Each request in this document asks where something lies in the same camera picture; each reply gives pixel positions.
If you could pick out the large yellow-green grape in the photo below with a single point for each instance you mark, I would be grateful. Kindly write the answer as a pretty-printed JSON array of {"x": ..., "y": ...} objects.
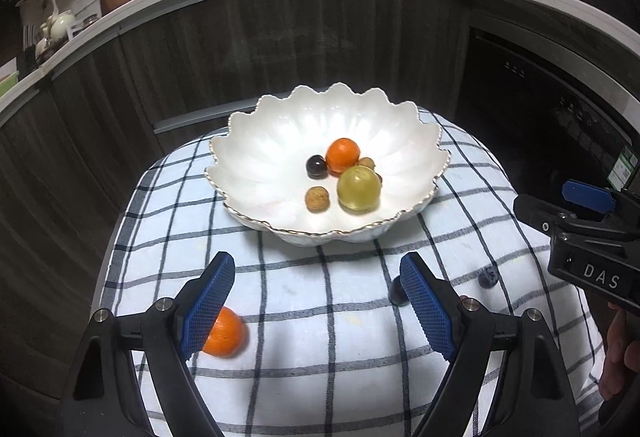
[{"x": 358, "y": 189}]

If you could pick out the glass jar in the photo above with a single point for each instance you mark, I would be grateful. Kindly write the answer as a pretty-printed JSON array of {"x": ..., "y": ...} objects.
[{"x": 90, "y": 21}]

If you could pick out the person's right hand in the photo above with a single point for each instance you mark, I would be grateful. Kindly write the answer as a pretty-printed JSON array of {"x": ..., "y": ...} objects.
[{"x": 617, "y": 352}]

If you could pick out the brown walnut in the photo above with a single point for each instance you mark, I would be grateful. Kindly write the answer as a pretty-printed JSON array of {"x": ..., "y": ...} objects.
[{"x": 317, "y": 199}]

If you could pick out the dark purple grape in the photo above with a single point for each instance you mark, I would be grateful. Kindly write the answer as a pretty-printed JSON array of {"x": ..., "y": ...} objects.
[
  {"x": 316, "y": 166},
  {"x": 397, "y": 292}
]

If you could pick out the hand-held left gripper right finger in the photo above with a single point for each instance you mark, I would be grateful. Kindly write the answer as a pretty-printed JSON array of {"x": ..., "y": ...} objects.
[{"x": 427, "y": 312}]

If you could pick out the green energy sticker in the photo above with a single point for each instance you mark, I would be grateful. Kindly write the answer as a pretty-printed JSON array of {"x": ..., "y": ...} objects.
[{"x": 621, "y": 167}]

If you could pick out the blue checked cloth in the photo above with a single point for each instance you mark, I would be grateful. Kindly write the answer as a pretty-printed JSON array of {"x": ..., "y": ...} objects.
[{"x": 325, "y": 297}]

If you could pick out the orange mandarin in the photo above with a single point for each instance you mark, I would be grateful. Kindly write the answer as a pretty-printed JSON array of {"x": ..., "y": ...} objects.
[
  {"x": 343, "y": 153},
  {"x": 230, "y": 334}
]

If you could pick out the dark wood base cabinets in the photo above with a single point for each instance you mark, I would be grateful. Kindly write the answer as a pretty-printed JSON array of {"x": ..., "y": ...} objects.
[{"x": 250, "y": 42}]

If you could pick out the white scalloped bowl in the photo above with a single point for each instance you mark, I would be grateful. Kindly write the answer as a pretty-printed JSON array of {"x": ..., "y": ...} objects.
[{"x": 270, "y": 152}]

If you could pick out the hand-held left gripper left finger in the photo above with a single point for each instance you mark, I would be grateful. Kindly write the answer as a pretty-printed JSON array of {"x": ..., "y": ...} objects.
[{"x": 207, "y": 312}]

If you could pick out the small brown nut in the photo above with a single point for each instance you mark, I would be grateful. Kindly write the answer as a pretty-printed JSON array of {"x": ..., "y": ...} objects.
[{"x": 366, "y": 162}]

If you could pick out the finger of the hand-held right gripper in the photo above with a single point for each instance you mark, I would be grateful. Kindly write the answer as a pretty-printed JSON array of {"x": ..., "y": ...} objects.
[
  {"x": 587, "y": 197},
  {"x": 540, "y": 214}
]

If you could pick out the black dishwasher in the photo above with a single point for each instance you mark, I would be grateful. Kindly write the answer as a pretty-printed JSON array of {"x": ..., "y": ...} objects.
[{"x": 525, "y": 117}]

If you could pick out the white teapot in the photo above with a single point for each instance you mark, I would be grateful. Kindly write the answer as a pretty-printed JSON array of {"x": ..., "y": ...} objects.
[{"x": 61, "y": 24}]

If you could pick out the blueberry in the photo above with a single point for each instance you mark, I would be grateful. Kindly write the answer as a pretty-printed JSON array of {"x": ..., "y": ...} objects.
[{"x": 488, "y": 277}]

